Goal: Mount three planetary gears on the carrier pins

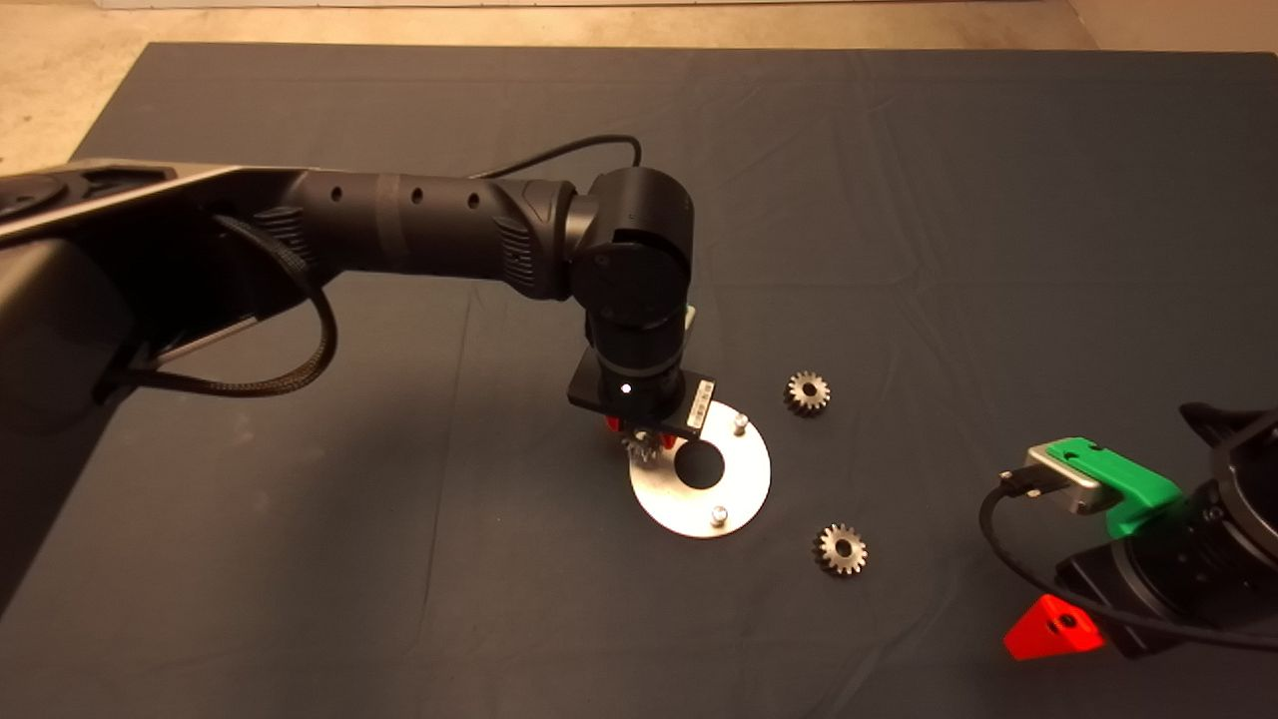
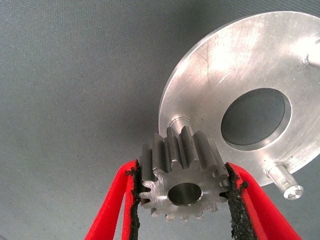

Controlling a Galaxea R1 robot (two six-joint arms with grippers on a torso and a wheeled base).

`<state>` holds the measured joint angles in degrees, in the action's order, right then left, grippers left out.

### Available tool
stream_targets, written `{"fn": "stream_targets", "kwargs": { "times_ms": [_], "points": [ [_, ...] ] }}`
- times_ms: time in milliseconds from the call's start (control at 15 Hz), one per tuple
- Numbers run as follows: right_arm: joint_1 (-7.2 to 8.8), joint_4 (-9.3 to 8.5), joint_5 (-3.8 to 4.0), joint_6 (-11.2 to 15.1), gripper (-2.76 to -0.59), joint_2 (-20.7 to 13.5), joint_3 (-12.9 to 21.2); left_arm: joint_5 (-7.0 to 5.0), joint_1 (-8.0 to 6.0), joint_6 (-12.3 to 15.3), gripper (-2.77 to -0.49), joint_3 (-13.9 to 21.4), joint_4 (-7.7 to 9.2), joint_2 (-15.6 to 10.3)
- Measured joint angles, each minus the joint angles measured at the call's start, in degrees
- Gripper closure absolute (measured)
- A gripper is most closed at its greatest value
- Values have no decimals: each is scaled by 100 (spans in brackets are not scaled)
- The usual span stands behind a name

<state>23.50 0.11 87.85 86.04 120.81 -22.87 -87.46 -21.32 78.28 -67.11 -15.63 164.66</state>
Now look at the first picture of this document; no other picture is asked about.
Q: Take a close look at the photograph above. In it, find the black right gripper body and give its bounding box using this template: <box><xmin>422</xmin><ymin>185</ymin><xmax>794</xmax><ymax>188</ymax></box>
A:
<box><xmin>1055</xmin><ymin>484</ymin><xmax>1278</xmax><ymax>660</ymax></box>

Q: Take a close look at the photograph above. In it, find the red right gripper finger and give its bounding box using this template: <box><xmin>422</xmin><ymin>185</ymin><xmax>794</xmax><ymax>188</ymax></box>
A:
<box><xmin>1003</xmin><ymin>594</ymin><xmax>1106</xmax><ymax>662</ymax></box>

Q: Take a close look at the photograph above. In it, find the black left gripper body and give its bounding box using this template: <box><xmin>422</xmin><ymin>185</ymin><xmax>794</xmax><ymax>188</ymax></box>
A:
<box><xmin>567</xmin><ymin>353</ymin><xmax>718</xmax><ymax>442</ymax></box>

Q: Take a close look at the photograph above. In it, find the round metal carrier plate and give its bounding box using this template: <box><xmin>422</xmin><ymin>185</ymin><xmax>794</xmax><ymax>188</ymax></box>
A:
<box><xmin>629</xmin><ymin>399</ymin><xmax>773</xmax><ymax>540</ymax></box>

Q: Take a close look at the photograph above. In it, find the dark grey table cloth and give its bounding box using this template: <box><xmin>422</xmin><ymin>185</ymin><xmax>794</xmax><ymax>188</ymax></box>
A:
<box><xmin>0</xmin><ymin>42</ymin><xmax>1278</xmax><ymax>719</ymax></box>

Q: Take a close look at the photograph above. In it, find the right green camera mount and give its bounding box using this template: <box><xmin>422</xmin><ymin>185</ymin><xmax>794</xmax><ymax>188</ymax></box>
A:
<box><xmin>1045</xmin><ymin>436</ymin><xmax>1183</xmax><ymax>538</ymax></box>

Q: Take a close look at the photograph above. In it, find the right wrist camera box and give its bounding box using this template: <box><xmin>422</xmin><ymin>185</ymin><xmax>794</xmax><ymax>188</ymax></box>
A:
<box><xmin>1025</xmin><ymin>444</ymin><xmax>1106</xmax><ymax>516</ymax></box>

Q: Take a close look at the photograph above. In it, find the black USB camera cable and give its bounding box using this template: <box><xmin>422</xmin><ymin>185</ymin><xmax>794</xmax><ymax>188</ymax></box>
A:
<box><xmin>978</xmin><ymin>467</ymin><xmax>1278</xmax><ymax>655</ymax></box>

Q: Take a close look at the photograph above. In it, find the thin black camera cable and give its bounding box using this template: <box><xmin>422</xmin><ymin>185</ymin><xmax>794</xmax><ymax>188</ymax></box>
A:
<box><xmin>469</xmin><ymin>135</ymin><xmax>643</xmax><ymax>181</ymax></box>

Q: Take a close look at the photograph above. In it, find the braided black arm cable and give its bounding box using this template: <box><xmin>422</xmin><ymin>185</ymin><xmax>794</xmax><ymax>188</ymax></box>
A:
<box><xmin>130</xmin><ymin>215</ymin><xmax>338</xmax><ymax>398</ymax></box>

